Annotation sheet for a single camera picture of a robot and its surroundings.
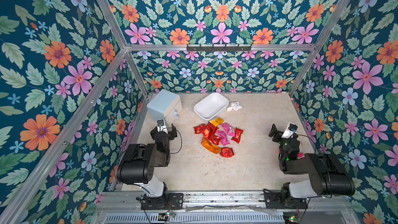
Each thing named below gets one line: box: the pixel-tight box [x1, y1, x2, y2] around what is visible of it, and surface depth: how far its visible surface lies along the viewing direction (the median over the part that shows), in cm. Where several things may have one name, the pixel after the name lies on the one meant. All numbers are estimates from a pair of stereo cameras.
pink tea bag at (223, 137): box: [216, 130, 231, 146], surface depth 95 cm
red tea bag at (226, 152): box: [219, 146, 235, 159], surface depth 88 cm
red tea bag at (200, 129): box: [193, 123, 207, 139], surface depth 99 cm
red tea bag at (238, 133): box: [231, 127, 244, 145], surface depth 95 cm
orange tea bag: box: [201, 136, 222, 154], surface depth 92 cm
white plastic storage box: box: [193, 92, 230, 121], surface depth 110 cm
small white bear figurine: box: [226, 101, 243, 111], surface depth 110 cm
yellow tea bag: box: [209, 117, 224, 128], surface depth 100 cm
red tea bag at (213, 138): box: [206, 132, 221, 146], surface depth 95 cm
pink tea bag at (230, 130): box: [220, 122, 236, 137], surface depth 97 cm
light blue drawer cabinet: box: [146, 89, 183, 127], surface depth 99 cm
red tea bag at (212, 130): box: [205, 121, 220, 139], surface depth 98 cm
